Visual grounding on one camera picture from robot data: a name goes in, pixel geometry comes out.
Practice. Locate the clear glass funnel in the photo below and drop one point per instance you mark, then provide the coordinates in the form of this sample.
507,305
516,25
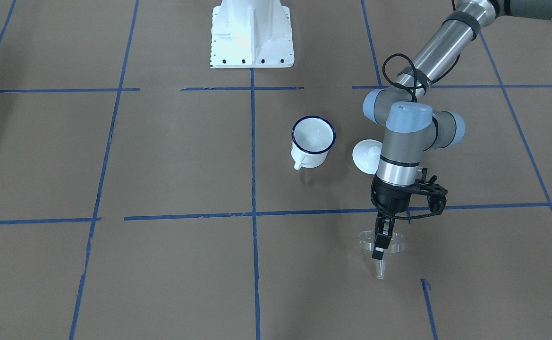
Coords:
366,241

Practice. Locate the white enamel mug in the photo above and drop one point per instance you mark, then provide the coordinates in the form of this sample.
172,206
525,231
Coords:
312,137

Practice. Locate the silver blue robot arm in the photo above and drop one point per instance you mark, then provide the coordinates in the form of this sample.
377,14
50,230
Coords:
411,128

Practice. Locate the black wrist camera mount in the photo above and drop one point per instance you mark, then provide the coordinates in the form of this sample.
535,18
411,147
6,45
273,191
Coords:
434,192

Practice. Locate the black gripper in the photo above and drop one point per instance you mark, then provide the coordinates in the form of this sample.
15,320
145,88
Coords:
391,197

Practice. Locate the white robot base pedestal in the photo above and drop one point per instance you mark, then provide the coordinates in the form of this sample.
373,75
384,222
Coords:
251,34

